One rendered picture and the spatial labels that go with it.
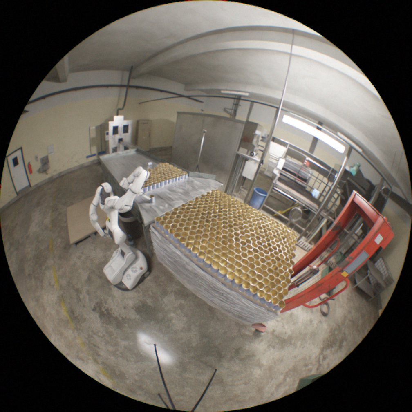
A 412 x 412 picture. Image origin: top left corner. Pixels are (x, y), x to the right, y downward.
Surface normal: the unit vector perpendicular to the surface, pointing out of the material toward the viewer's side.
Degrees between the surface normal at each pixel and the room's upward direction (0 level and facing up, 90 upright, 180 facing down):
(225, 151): 90
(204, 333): 0
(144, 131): 90
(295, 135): 90
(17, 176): 90
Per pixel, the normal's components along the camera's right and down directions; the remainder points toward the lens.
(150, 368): 0.20, -0.79
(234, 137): -0.59, 0.36
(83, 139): 0.78, 0.49
